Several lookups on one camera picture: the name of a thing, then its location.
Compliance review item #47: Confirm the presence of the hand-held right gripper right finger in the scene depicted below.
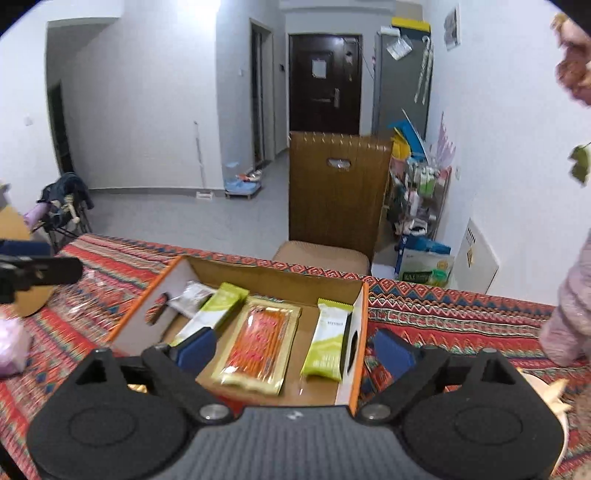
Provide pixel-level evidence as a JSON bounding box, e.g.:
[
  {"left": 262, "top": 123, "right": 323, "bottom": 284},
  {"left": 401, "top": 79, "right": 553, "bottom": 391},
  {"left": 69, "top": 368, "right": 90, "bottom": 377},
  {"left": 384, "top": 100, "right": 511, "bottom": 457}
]
[{"left": 353, "top": 328, "right": 520, "bottom": 425}]

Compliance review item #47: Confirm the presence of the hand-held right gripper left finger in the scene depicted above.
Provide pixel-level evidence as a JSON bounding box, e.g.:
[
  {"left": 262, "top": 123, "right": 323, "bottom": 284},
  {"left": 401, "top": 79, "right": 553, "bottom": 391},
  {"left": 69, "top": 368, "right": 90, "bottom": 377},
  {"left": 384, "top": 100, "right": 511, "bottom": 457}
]
[{"left": 76, "top": 328, "right": 234, "bottom": 425}]

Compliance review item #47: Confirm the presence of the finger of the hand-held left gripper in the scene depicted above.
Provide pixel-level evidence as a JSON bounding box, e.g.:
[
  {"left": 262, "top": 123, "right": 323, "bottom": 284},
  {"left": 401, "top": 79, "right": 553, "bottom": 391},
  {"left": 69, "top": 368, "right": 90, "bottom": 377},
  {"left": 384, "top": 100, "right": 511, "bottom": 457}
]
[
  {"left": 0, "top": 256, "right": 84, "bottom": 304},
  {"left": 0, "top": 239, "right": 52, "bottom": 257}
]

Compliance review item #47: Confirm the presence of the green snack packet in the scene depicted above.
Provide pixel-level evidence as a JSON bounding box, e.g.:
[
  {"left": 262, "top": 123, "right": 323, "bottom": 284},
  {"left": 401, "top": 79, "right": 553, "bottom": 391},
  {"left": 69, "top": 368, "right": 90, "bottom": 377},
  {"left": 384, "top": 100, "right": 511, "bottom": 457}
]
[
  {"left": 300, "top": 298, "right": 354, "bottom": 381},
  {"left": 168, "top": 282, "right": 250, "bottom": 348}
]

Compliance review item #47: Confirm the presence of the silver clear snack packet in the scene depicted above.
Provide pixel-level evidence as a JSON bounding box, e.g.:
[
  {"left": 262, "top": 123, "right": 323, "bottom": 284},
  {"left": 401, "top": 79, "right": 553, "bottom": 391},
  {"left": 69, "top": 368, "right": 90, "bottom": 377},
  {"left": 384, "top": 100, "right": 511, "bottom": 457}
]
[{"left": 166, "top": 281, "right": 218, "bottom": 319}]

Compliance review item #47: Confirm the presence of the orange striped snack packet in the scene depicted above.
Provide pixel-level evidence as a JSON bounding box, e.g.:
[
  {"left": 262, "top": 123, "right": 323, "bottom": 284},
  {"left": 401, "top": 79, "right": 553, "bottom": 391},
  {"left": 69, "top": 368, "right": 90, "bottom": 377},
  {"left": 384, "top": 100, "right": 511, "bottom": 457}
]
[{"left": 211, "top": 296, "right": 302, "bottom": 397}]

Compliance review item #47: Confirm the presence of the orange and white cardboard box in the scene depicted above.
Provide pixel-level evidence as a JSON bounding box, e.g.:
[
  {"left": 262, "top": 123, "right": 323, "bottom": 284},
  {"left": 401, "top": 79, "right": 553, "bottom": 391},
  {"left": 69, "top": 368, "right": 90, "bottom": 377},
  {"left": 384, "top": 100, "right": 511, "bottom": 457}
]
[{"left": 108, "top": 255, "right": 370, "bottom": 416}]

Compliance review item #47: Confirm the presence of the clear plastic bag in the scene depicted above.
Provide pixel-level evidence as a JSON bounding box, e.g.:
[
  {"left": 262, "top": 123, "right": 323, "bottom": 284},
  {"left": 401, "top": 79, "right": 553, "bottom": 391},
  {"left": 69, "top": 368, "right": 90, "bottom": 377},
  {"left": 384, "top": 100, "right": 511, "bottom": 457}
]
[{"left": 55, "top": 270, "right": 144, "bottom": 324}]

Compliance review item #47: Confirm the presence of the folding stroller with dark clothes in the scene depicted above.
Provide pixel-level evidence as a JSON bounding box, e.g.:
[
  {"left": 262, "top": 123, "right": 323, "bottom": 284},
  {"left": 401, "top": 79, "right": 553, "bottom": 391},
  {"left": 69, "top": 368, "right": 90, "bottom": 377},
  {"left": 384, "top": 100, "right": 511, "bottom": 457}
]
[{"left": 25, "top": 173, "right": 95, "bottom": 254}]

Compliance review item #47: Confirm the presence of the purple tissue pack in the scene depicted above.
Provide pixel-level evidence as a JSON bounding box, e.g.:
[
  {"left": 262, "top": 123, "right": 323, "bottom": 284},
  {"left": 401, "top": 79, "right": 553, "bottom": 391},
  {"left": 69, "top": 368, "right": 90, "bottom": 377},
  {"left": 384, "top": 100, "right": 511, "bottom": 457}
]
[{"left": 0, "top": 316, "right": 33, "bottom": 376}]

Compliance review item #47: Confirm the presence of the red patterned tablecloth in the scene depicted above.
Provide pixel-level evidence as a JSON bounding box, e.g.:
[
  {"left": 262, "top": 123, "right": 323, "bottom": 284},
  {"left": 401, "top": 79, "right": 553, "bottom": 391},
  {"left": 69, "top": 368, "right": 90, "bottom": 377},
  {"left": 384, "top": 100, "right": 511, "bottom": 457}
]
[{"left": 0, "top": 233, "right": 591, "bottom": 480}]

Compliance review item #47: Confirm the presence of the blue and white carton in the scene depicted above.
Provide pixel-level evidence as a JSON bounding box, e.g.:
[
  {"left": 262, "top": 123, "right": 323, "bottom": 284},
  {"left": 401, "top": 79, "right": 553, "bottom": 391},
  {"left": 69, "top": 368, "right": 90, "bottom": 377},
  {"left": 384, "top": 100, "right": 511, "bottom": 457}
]
[{"left": 397, "top": 235, "right": 455, "bottom": 288}]

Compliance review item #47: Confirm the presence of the white flat board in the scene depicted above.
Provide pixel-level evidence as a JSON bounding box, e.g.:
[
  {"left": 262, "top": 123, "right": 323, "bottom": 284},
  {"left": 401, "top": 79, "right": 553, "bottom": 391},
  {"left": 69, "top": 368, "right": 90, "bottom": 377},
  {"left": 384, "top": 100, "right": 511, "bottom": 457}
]
[{"left": 455, "top": 218, "right": 500, "bottom": 294}]

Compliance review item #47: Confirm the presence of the brown wooden chair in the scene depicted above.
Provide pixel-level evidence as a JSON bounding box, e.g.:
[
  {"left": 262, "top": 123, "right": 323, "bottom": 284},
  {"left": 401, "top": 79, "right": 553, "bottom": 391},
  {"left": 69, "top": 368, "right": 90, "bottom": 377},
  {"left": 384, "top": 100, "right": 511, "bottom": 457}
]
[{"left": 272, "top": 131, "right": 393, "bottom": 278}]

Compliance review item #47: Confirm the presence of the cluttered metal storage rack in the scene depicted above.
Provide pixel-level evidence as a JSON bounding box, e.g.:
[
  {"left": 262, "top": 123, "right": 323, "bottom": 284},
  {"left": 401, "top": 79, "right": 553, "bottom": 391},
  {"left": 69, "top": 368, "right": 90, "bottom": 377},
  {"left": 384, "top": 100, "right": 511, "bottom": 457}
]
[{"left": 383, "top": 154, "right": 453, "bottom": 241}]

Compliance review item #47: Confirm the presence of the beige paper piece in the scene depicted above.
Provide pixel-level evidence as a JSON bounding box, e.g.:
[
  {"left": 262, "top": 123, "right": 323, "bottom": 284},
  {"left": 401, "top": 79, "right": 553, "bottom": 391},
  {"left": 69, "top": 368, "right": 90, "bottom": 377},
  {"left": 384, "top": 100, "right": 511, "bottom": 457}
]
[{"left": 519, "top": 369, "right": 573, "bottom": 435}]

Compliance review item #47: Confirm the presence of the blue pet tray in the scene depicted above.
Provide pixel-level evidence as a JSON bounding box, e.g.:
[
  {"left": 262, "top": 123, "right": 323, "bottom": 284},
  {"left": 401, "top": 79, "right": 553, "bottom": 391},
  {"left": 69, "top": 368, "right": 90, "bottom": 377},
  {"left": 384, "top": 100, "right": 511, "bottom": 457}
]
[{"left": 225, "top": 161, "right": 264, "bottom": 200}]

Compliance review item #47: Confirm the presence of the pink plush toy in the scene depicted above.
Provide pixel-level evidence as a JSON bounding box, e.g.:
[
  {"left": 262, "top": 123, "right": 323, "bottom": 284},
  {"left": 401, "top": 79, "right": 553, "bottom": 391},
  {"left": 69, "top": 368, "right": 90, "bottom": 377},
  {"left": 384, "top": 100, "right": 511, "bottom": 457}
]
[{"left": 540, "top": 231, "right": 591, "bottom": 367}]

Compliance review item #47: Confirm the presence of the white mop stick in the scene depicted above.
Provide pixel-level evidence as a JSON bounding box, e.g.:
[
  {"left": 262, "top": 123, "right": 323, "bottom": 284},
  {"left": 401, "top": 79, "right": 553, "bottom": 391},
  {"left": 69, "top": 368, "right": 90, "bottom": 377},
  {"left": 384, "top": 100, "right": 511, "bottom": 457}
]
[{"left": 193, "top": 121, "right": 214, "bottom": 200}]

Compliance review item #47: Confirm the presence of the blue folder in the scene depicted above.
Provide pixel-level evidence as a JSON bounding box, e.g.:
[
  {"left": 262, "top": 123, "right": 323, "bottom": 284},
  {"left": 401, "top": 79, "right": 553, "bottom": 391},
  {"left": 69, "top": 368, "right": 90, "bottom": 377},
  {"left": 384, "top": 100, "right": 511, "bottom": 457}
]
[{"left": 387, "top": 120, "right": 426, "bottom": 153}]

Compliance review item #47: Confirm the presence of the grey refrigerator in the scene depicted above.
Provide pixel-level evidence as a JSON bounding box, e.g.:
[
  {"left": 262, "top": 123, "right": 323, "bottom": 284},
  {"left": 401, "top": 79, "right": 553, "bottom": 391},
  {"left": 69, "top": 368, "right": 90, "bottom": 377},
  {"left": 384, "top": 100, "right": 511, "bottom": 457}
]
[{"left": 372, "top": 31, "right": 432, "bottom": 139}]

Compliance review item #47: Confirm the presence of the dark brown entrance door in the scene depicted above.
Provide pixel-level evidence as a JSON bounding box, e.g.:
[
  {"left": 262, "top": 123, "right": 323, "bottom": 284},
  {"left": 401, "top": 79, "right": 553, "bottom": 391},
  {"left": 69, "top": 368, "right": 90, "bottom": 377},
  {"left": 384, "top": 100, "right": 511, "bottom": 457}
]
[{"left": 288, "top": 33, "right": 362, "bottom": 136}]

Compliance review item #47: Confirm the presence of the green artificial leaf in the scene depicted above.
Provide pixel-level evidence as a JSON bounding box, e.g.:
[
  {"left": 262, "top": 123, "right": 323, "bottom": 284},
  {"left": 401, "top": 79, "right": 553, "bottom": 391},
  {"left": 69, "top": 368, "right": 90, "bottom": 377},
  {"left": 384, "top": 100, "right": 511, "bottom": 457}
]
[{"left": 568, "top": 143, "right": 591, "bottom": 188}]

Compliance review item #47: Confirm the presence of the yellow and black box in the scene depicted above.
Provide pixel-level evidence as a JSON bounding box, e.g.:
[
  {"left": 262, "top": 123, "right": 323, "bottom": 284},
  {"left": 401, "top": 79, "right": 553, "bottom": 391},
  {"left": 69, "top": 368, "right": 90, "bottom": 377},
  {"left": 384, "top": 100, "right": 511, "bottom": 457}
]
[{"left": 390, "top": 16, "right": 431, "bottom": 34}]

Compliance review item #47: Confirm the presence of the dried flower bunch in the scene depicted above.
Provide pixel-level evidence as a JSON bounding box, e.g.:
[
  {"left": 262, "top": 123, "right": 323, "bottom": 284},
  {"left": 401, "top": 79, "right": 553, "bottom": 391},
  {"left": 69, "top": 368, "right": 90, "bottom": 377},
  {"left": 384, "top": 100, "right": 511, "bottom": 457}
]
[{"left": 551, "top": 13, "right": 591, "bottom": 109}]

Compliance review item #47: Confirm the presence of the wall poster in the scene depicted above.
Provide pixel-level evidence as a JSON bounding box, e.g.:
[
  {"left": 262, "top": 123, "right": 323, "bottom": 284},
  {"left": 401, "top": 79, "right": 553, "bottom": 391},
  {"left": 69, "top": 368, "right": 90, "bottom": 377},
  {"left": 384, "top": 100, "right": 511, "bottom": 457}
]
[{"left": 443, "top": 7, "right": 461, "bottom": 51}]

